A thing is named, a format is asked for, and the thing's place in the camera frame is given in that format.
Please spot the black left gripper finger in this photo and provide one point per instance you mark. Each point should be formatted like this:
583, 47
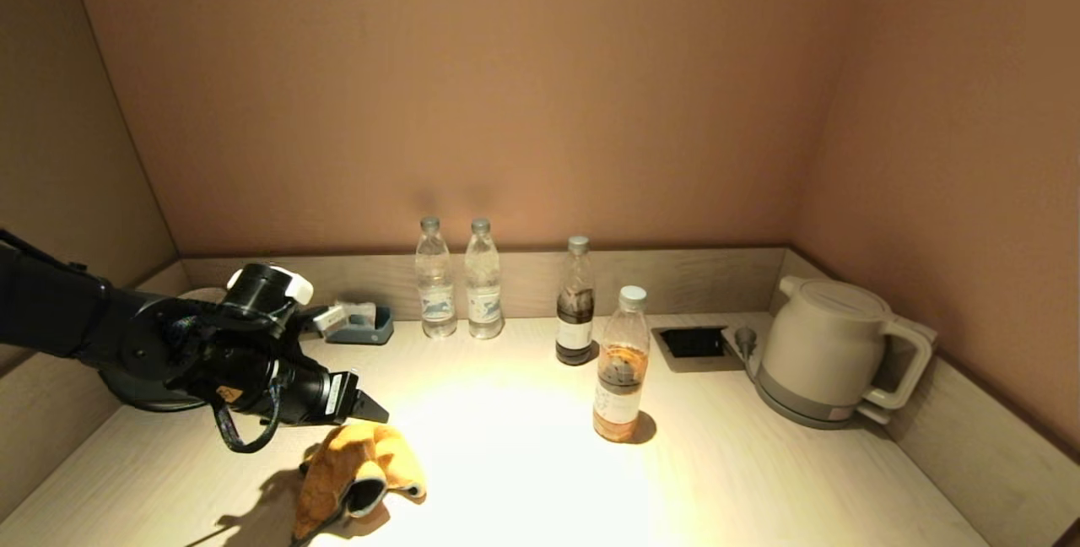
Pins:
371, 417
364, 399

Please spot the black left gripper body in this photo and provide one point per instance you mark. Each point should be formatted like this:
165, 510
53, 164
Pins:
270, 382

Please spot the orange microfibre cloth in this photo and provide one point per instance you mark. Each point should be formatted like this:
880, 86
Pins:
337, 467

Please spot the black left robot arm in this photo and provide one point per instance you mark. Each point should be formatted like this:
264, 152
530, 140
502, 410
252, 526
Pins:
51, 311

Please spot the small blue tray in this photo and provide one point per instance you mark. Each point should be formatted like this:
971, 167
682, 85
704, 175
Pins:
367, 334

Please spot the white sachet packet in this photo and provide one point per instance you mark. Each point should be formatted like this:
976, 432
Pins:
359, 313

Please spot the white ceramic mug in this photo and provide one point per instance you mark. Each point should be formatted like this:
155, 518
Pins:
202, 294

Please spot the clear water bottle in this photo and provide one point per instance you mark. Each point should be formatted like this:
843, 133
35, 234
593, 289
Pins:
435, 294
483, 294

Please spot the dark tea bottle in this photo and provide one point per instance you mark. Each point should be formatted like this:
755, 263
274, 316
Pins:
575, 319

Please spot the amber tea bottle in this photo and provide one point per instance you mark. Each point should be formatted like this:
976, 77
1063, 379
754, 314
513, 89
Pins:
620, 378

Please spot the recessed black power socket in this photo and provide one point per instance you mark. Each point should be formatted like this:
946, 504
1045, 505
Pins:
692, 343

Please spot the grey kettle plug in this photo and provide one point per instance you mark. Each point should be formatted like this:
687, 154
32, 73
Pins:
746, 339

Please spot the grey kettle base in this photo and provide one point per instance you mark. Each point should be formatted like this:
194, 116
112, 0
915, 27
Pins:
793, 414

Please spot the cream electric kettle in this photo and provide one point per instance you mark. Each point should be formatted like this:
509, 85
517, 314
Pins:
818, 336

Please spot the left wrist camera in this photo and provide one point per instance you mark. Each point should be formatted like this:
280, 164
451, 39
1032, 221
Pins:
261, 294

